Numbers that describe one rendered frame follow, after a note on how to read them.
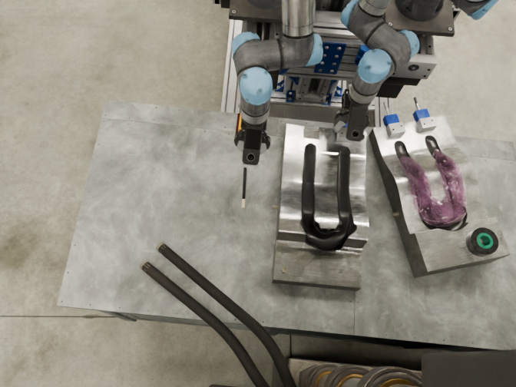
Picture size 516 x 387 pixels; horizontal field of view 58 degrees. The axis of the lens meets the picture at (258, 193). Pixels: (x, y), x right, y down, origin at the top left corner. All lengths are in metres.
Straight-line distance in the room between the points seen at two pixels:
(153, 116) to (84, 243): 0.48
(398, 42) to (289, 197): 0.52
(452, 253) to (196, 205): 0.79
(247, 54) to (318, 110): 1.23
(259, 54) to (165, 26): 1.78
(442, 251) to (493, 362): 1.15
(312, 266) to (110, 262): 0.61
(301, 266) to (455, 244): 0.46
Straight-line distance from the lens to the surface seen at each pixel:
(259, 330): 1.29
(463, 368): 0.36
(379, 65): 1.22
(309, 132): 1.54
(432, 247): 1.45
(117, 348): 2.28
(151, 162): 1.57
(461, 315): 1.57
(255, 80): 1.09
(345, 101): 1.40
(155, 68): 2.74
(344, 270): 1.41
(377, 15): 1.32
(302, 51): 1.18
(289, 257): 1.39
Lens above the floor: 2.21
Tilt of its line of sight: 70 degrees down
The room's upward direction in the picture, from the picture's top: 7 degrees clockwise
